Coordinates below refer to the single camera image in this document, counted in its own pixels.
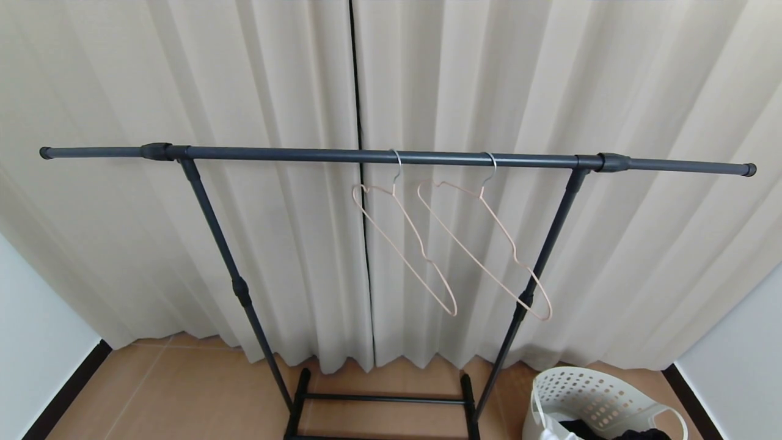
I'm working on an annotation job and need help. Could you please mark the black shorts with white cords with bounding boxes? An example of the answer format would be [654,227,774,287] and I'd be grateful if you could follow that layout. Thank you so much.
[558,418,673,440]

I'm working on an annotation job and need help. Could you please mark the pink clothes hanger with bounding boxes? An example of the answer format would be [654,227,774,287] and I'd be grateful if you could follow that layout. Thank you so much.
[352,150,458,317]
[417,152,553,323]

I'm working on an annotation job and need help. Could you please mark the black clothes rack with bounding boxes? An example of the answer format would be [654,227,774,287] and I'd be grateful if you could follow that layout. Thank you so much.
[39,143,757,440]

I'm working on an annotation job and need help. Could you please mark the white laundry basket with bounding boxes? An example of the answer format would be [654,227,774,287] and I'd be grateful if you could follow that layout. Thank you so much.
[522,366,690,440]

